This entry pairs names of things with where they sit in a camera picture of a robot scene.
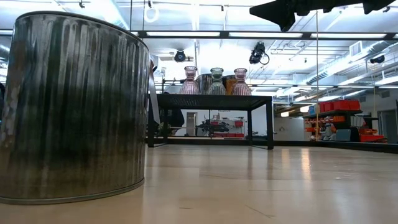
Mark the black aluminium table frame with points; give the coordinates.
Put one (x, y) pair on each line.
(342, 145)

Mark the person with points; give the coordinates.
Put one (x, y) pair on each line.
(177, 118)

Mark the storage rack with red bins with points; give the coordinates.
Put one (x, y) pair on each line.
(339, 105)

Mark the black overhead camera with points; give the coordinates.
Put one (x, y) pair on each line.
(257, 53)

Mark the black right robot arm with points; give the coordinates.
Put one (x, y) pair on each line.
(335, 4)

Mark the black round ceiling fixture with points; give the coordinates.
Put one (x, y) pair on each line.
(179, 56)

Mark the black perforated metal shelf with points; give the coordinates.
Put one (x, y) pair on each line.
(217, 101)

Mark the pink glass candlestick holder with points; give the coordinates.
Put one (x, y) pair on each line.
(240, 87)
(190, 82)

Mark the ribbed silver tin can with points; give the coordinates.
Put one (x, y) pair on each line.
(203, 83)

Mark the silver ceiling air duct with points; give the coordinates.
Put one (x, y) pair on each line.
(342, 67)

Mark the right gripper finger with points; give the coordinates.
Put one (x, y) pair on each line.
(273, 11)

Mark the red storage bin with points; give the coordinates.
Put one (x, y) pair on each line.
(371, 138)

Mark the black wall camera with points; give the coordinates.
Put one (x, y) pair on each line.
(377, 59)

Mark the green glass candlestick holder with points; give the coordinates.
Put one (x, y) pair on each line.
(216, 84)

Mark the silver tin can pull tab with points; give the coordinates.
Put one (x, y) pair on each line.
(71, 109)

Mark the black overhead gantry beam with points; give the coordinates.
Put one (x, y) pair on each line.
(224, 35)

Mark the tin can orange label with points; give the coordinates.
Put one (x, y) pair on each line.
(230, 84)

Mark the black background robot arm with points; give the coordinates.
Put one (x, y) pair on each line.
(214, 127)

